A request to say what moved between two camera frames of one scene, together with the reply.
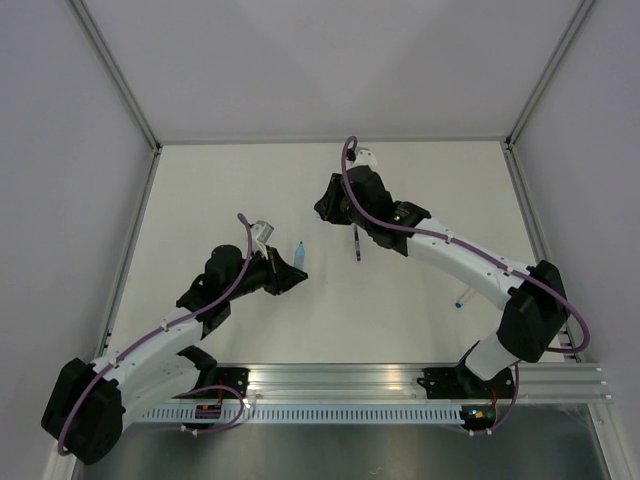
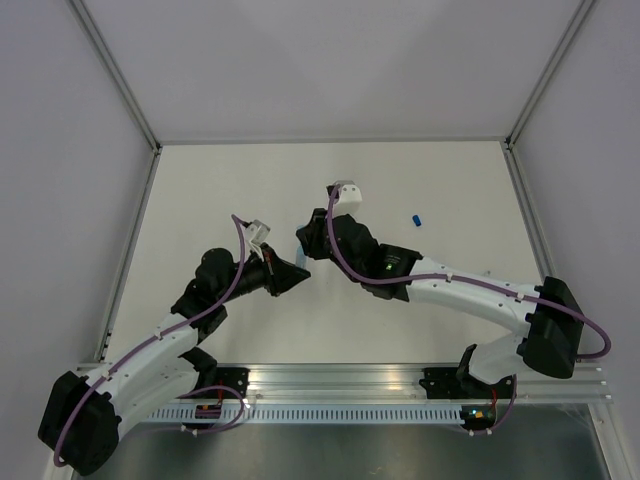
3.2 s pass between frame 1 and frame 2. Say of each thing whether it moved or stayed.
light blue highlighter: stayed
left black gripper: stayed
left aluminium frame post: stayed
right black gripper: moved
